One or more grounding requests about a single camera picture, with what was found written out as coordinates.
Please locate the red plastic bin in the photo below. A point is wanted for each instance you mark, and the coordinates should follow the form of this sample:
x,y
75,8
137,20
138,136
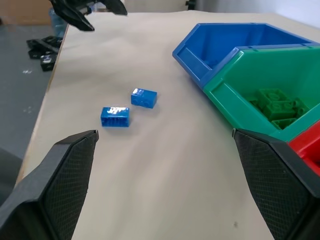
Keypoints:
x,y
308,145

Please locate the blue building block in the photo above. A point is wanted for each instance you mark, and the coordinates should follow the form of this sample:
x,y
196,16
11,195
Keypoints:
x,y
115,118
145,98

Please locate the green plastic bin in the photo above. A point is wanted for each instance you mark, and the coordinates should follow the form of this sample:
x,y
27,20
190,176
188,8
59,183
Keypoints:
x,y
270,67

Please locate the brown cardboard box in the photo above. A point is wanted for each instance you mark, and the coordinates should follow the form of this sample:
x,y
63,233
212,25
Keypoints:
x,y
25,11

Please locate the green building block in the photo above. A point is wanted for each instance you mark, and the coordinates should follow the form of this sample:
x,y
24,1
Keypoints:
x,y
283,123
272,96
281,110
301,106

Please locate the black stand part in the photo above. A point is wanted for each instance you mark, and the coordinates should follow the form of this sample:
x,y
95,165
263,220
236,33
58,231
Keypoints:
x,y
191,4

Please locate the black metal bracket pile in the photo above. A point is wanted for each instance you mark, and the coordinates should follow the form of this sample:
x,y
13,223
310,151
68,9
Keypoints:
x,y
43,50

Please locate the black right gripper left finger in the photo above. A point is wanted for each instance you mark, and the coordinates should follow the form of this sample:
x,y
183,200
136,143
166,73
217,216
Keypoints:
x,y
42,190

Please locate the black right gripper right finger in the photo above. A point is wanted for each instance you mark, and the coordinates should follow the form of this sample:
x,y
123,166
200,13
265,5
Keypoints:
x,y
280,190

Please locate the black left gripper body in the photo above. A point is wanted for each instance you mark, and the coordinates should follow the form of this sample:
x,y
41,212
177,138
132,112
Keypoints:
x,y
85,3

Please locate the blue plastic bin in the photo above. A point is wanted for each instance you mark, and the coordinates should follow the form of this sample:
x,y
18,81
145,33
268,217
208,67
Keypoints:
x,y
200,40

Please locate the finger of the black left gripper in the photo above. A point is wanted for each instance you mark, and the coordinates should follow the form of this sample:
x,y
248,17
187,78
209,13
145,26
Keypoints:
x,y
72,16
116,7

